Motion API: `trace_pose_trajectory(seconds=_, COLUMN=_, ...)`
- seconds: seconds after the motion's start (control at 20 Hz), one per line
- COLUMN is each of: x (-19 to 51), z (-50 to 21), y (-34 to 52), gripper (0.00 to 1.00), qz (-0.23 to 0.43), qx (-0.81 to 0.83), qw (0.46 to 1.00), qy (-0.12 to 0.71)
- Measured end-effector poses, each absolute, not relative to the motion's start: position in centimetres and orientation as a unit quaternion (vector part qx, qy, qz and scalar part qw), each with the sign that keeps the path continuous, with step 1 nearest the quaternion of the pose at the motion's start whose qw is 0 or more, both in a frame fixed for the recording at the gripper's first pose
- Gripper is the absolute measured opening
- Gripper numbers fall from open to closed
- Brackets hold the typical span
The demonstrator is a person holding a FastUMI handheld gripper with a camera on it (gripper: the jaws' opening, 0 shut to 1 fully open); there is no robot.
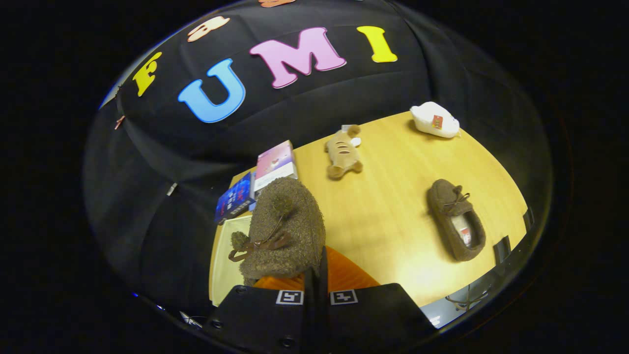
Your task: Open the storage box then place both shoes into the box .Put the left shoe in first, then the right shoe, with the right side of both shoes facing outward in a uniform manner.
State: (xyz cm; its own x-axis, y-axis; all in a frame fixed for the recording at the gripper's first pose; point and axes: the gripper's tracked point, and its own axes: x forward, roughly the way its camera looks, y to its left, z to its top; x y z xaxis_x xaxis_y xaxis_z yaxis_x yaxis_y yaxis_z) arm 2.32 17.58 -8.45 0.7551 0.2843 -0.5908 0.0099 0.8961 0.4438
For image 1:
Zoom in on pink cover book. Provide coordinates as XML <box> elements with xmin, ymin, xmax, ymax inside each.
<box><xmin>254</xmin><ymin>140</ymin><xmax>299</xmax><ymax>192</ymax></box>

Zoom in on brown fuzzy shoe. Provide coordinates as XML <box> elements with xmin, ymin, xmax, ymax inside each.
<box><xmin>427</xmin><ymin>178</ymin><xmax>487</xmax><ymax>262</ymax></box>
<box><xmin>229</xmin><ymin>177</ymin><xmax>326</xmax><ymax>287</ymax></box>

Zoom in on green fabric storage box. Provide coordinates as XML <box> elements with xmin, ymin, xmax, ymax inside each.
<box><xmin>209</xmin><ymin>214</ymin><xmax>257</xmax><ymax>308</ymax></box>

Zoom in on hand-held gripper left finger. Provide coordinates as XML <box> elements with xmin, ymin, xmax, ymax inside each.
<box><xmin>204</xmin><ymin>268</ymin><xmax>317</xmax><ymax>354</ymax></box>

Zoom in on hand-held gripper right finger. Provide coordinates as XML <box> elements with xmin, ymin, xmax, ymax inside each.
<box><xmin>317</xmin><ymin>246</ymin><xmax>438</xmax><ymax>354</ymax></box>

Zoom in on dark blue book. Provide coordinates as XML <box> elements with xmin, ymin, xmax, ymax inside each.
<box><xmin>215</xmin><ymin>171</ymin><xmax>256</xmax><ymax>225</ymax></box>

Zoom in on black backdrop cloth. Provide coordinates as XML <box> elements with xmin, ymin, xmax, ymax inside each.
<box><xmin>84</xmin><ymin>0</ymin><xmax>553</xmax><ymax>315</ymax></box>

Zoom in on brown plush toy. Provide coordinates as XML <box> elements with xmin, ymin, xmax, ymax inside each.
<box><xmin>324</xmin><ymin>124</ymin><xmax>364</xmax><ymax>180</ymax></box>

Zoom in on white plush toy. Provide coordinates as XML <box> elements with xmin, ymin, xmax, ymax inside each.
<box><xmin>410</xmin><ymin>102</ymin><xmax>461</xmax><ymax>139</ymax></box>

